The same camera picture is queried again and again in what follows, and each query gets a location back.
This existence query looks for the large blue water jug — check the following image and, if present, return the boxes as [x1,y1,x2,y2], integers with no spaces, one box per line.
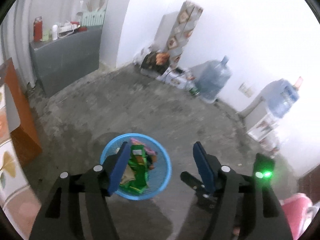
[191,56,232,104]

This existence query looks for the red thermos bottle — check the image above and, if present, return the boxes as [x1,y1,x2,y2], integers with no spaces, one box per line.
[33,16,43,42]

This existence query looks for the green snack wrapper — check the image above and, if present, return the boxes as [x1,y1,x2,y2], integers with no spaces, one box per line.
[120,143,157,195]

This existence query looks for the pink plastic stool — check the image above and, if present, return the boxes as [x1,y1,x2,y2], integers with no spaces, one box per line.
[279,193,312,240]

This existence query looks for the dark printed box on floor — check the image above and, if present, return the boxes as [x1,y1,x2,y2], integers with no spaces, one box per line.
[141,51,170,75]

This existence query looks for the grey metal cabinet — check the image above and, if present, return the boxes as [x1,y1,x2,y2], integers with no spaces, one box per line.
[29,26,103,98]

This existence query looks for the floral patterned tablecloth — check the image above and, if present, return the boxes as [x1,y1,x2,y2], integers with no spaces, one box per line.
[1,59,42,239]

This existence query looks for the blue plastic trash basket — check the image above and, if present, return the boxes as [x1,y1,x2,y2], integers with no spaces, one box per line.
[100,133,172,200]

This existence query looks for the water jug on dispenser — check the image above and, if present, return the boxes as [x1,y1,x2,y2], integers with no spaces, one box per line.
[264,79,299,119]

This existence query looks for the white cardboard box on floor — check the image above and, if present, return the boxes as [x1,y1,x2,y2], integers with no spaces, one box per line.
[156,67,195,91]

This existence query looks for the mint green utensil holder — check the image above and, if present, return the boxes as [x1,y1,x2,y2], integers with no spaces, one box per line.
[80,8,106,27]

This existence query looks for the white water dispenser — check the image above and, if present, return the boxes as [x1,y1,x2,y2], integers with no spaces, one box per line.
[240,89,283,151]

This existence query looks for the patterned rolled mat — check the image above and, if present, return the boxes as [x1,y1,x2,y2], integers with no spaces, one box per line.
[166,1,203,69]

